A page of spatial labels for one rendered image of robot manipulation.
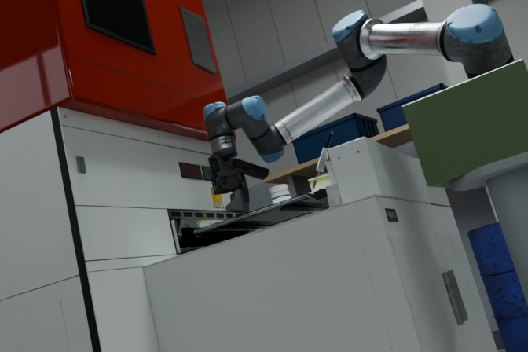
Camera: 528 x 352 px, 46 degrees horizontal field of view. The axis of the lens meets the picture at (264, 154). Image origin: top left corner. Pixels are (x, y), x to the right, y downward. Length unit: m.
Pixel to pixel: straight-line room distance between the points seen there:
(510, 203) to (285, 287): 0.53
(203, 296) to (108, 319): 0.22
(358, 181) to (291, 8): 3.91
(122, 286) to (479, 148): 0.88
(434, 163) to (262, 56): 3.91
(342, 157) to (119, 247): 0.58
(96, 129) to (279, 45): 3.70
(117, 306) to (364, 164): 0.66
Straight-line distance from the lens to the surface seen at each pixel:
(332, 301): 1.38
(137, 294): 1.58
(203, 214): 1.92
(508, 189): 1.46
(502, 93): 1.46
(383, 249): 1.34
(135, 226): 1.63
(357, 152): 1.42
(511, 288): 3.72
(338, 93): 1.89
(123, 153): 1.69
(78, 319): 1.49
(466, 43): 1.56
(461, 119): 1.47
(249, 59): 5.35
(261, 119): 1.83
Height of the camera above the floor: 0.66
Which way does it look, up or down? 13 degrees up
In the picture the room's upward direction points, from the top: 14 degrees counter-clockwise
